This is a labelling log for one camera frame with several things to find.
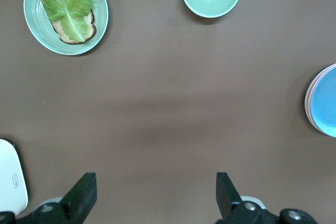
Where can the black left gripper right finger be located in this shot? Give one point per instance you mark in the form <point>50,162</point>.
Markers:
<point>231,208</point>

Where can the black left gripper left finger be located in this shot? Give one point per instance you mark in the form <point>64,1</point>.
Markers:
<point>78,203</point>

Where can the blue plate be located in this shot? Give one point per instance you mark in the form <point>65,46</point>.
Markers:
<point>326,103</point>

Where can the white rounded appliance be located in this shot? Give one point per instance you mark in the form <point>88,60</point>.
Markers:
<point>10,171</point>

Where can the beige plate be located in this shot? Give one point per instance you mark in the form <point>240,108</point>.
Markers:
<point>306,100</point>

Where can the brown table cloth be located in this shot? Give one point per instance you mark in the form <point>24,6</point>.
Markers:
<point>157,90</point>

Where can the toast slice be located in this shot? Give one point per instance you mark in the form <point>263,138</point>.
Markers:
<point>89,28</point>

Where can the green plate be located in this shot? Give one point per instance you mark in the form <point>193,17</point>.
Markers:
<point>34,19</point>

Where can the green lettuce leaf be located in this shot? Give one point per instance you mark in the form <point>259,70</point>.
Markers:
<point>65,6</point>

